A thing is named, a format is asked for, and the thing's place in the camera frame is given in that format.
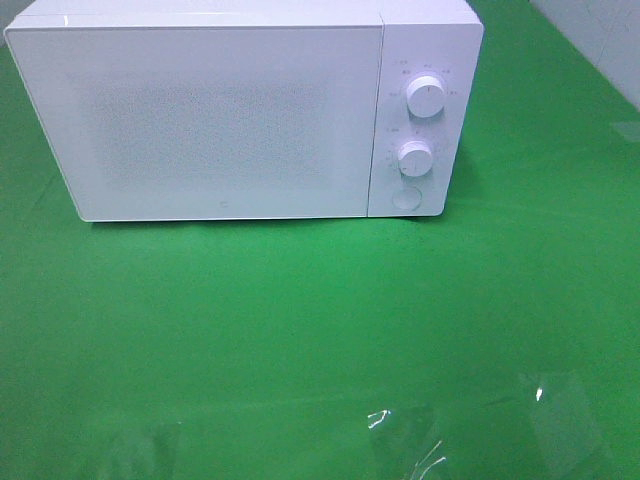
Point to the round white door button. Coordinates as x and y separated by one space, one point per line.
407 199

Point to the white round knob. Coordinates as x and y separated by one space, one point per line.
415 159
425 96

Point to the white microwave door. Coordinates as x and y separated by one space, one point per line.
194 123

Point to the green table cloth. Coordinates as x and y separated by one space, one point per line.
499 340

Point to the white microwave oven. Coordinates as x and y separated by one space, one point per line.
439 38

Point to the white wall panel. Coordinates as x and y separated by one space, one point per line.
606 33

